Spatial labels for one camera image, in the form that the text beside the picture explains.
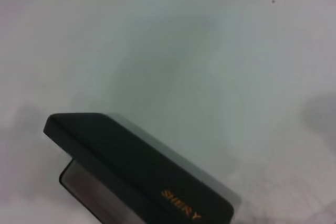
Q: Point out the black glasses case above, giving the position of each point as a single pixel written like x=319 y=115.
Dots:
x=126 y=161

